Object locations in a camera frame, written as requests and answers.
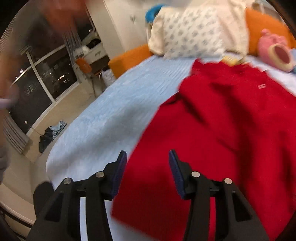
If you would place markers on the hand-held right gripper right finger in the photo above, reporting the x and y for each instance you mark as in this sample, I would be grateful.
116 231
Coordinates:
177 176

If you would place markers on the white patterned pillow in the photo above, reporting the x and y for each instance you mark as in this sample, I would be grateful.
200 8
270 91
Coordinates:
189 34

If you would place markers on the white slatted radiator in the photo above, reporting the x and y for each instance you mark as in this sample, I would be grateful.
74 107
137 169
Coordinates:
15 134

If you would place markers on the pink plush toy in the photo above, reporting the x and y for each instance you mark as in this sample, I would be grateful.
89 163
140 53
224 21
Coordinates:
272 44

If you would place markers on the large dark window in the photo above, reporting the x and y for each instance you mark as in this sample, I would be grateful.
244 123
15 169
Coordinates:
46 76

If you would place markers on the white plastic bag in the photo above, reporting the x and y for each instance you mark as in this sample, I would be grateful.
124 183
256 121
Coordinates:
108 77

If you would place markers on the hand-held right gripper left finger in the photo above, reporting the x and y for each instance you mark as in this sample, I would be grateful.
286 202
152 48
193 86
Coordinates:
120 171

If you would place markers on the pile of dark clothes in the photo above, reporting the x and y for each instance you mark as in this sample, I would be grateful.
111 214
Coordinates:
49 135

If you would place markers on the red knit sweater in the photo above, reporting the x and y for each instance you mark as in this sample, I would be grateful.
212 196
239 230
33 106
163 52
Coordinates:
219 127

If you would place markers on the light blue bed blanket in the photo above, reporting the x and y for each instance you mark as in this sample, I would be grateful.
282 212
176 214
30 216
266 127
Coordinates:
115 104

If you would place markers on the orange upholstered headboard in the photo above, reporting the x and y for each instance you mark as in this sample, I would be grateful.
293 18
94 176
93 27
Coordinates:
129 60

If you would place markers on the blue plush toy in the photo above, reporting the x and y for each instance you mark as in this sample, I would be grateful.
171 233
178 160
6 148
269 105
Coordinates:
151 12

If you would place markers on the white desk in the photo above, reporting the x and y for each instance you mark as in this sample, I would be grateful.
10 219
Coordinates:
97 54

